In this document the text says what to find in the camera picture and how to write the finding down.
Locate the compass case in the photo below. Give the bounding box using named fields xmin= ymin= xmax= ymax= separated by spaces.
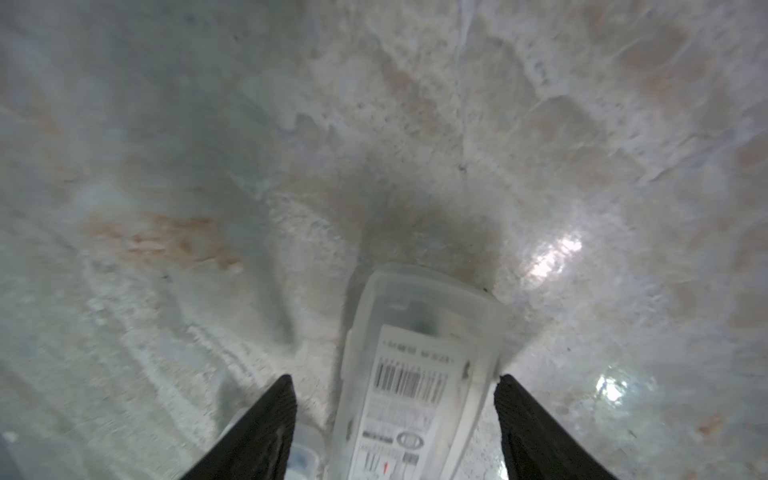
xmin=327 ymin=264 xmax=506 ymax=479

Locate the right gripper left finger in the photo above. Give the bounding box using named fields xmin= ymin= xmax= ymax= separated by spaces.
xmin=182 ymin=374 xmax=297 ymax=480

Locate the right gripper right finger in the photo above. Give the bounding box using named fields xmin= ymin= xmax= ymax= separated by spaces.
xmin=494 ymin=374 xmax=615 ymax=480

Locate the small lead box near right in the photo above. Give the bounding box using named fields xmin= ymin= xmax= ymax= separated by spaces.
xmin=217 ymin=409 xmax=325 ymax=479

